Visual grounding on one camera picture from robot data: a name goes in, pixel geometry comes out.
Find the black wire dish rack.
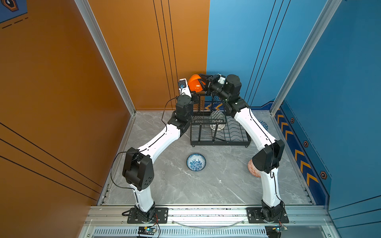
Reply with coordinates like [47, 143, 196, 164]
[190, 92, 251, 147]

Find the aluminium front rail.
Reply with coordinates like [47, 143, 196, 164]
[84, 204, 333, 227]

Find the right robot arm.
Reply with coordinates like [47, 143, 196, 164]
[200, 74, 285, 222]

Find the blue triangle pattern bowl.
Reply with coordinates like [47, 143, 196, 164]
[259, 120, 268, 131]

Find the white lattice bowl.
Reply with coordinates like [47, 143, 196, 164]
[209, 122, 226, 131]

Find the blue floral bowl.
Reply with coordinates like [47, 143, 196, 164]
[186, 153, 206, 172]

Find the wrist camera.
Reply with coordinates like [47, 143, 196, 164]
[178, 78, 191, 97]
[217, 74, 226, 85]

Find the green patterned bowl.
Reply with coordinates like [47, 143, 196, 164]
[210, 110, 225, 123]

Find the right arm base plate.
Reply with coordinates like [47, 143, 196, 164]
[246, 207, 289, 224]

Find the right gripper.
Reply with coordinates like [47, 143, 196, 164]
[198, 73, 232, 103]

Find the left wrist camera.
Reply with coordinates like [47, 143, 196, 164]
[178, 78, 191, 97]

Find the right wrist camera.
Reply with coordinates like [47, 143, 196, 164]
[217, 74, 226, 85]

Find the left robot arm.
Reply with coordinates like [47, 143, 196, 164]
[122, 94, 194, 219]

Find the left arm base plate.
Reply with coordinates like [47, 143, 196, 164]
[127, 207, 168, 224]

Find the left green circuit board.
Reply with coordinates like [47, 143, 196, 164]
[138, 227, 158, 237]

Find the green circuit board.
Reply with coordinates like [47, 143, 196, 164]
[138, 227, 158, 237]
[265, 224, 288, 238]

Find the red patterned bowl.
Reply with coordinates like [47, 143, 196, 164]
[248, 160, 261, 178]

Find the orange bowl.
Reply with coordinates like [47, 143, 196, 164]
[188, 74, 206, 93]

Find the right green circuit board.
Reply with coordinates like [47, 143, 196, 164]
[265, 224, 288, 238]

